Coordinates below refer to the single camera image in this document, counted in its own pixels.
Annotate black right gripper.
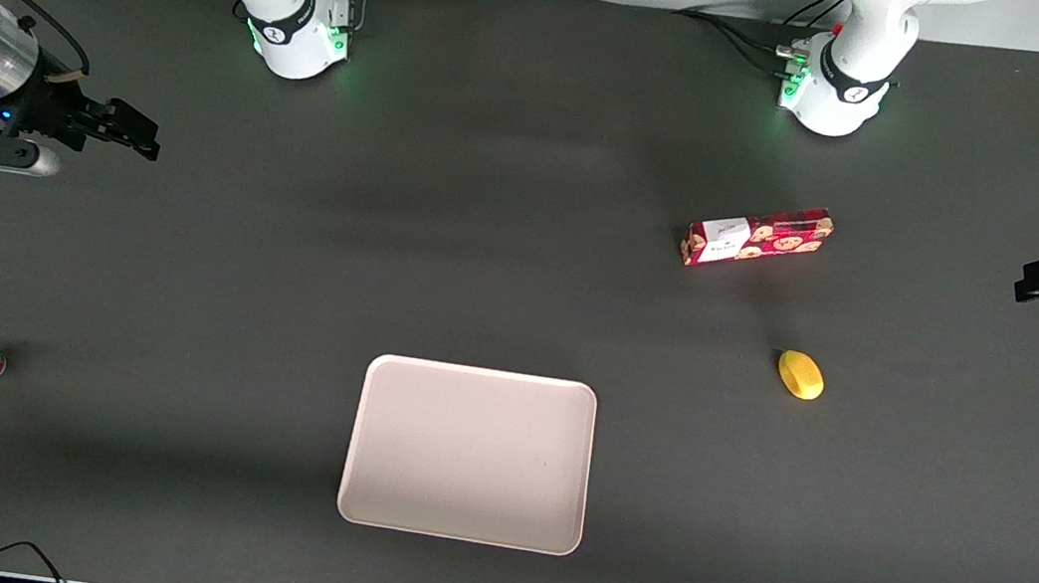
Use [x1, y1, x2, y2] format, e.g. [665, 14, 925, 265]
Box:
[0, 69, 168, 164]

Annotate white rectangular tray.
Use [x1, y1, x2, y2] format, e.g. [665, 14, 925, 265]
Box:
[333, 349, 604, 559]

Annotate black left arm base cables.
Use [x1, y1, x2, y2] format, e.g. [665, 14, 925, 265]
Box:
[664, 0, 845, 85]

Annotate dark grey table mat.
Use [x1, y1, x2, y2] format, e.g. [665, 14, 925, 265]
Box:
[0, 0, 1039, 583]

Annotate yellow lemon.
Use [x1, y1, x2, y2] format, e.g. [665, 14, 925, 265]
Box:
[772, 347, 829, 404]

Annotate red cookie box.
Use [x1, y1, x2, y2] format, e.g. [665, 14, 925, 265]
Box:
[678, 189, 838, 287]

